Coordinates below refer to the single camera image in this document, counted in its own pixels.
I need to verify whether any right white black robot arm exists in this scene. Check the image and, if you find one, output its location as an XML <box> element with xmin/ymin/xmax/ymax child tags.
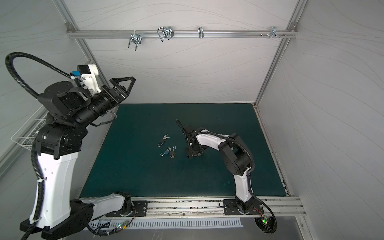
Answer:
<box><xmin>176</xmin><ymin>120</ymin><xmax>256</xmax><ymax>215</ymax></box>

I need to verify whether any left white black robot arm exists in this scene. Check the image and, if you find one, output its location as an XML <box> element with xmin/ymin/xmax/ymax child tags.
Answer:
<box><xmin>20</xmin><ymin>78</ymin><xmax>134</xmax><ymax>240</ymax></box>

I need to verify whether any dark padlock with keys top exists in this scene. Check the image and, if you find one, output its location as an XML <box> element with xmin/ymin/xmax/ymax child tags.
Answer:
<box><xmin>158</xmin><ymin>134</ymin><xmax>170</xmax><ymax>148</ymax></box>

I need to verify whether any blue padlock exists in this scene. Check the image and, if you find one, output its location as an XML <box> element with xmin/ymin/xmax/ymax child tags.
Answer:
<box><xmin>161</xmin><ymin>147</ymin><xmax>171</xmax><ymax>157</ymax></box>

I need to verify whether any metal U-bolt hook left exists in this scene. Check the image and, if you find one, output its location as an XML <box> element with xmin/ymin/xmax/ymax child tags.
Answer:
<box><xmin>128</xmin><ymin>33</ymin><xmax>142</xmax><ymax>51</ymax></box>

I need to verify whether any metal u-bolt hook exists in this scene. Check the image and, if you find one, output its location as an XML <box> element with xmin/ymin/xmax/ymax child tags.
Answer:
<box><xmin>157</xmin><ymin>26</ymin><xmax>175</xmax><ymax>42</ymax></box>
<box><xmin>128</xmin><ymin>33</ymin><xmax>142</xmax><ymax>51</ymax></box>

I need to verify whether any green table mat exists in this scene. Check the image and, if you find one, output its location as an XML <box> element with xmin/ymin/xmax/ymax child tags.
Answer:
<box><xmin>81</xmin><ymin>104</ymin><xmax>286</xmax><ymax>197</ymax></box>

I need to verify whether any metal U-bolt hook middle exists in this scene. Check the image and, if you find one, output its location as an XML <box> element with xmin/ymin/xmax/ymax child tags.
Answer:
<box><xmin>157</xmin><ymin>26</ymin><xmax>175</xmax><ymax>42</ymax></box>

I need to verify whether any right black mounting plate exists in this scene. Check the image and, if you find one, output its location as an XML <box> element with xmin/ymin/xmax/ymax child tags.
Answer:
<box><xmin>219</xmin><ymin>198</ymin><xmax>264</xmax><ymax>216</ymax></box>

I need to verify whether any black mounting plate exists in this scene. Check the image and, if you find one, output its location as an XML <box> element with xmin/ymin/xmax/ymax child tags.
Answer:
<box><xmin>219</xmin><ymin>198</ymin><xmax>264</xmax><ymax>216</ymax></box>
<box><xmin>105</xmin><ymin>201</ymin><xmax>149</xmax><ymax>218</ymax></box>

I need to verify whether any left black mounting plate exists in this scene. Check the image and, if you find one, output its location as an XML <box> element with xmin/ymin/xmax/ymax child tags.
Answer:
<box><xmin>105</xmin><ymin>201</ymin><xmax>149</xmax><ymax>218</ymax></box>

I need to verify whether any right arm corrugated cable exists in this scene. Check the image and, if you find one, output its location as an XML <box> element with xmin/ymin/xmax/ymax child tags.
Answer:
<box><xmin>187</xmin><ymin>129</ymin><xmax>278</xmax><ymax>234</ymax></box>

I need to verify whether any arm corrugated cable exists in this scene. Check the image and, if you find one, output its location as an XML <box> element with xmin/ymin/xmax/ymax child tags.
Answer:
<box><xmin>187</xmin><ymin>129</ymin><xmax>278</xmax><ymax>234</ymax></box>
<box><xmin>5</xmin><ymin>52</ymin><xmax>73</xmax><ymax>240</ymax></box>

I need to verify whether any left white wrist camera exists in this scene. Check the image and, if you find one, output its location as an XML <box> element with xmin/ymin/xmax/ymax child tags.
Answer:
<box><xmin>72</xmin><ymin>64</ymin><xmax>102</xmax><ymax>96</ymax></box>

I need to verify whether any aluminium cross rail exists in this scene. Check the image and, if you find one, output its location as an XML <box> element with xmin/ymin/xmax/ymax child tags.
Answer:
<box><xmin>67</xmin><ymin>29</ymin><xmax>299</xmax><ymax>39</ymax></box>

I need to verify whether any small metal bracket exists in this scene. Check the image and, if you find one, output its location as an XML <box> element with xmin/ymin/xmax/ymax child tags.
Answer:
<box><xmin>198</xmin><ymin>27</ymin><xmax>204</xmax><ymax>39</ymax></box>

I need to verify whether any white wire basket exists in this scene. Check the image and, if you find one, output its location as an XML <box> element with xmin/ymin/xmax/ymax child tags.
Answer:
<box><xmin>11</xmin><ymin>114</ymin><xmax>47</xmax><ymax>151</ymax></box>

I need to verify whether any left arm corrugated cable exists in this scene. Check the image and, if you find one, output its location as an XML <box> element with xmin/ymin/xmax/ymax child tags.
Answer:
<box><xmin>5</xmin><ymin>52</ymin><xmax>73</xmax><ymax>240</ymax></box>

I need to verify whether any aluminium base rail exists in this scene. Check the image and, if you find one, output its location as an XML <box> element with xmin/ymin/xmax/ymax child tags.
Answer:
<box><xmin>132</xmin><ymin>196</ymin><xmax>307</xmax><ymax>219</ymax></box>

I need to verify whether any white slotted cable duct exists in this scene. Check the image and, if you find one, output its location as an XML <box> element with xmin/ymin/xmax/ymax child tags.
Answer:
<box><xmin>86</xmin><ymin>218</ymin><xmax>244</xmax><ymax>230</ymax></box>

